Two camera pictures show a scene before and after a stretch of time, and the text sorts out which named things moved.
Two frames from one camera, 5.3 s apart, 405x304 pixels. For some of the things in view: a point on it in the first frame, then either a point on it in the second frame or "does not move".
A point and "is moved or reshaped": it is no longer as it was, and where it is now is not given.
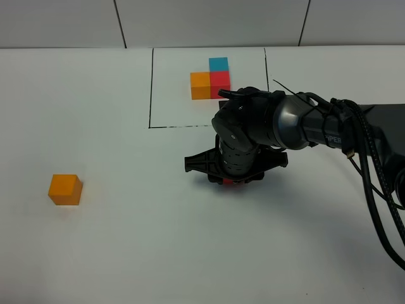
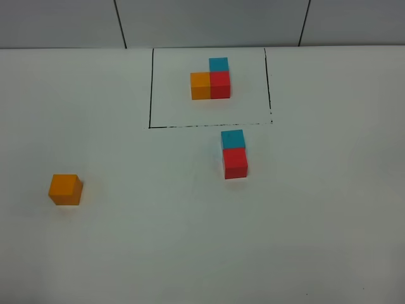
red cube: [228, 181] is moved or reshaped
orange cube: [65, 189] does not move
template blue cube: [219, 64] does not move
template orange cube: [200, 85] does not move
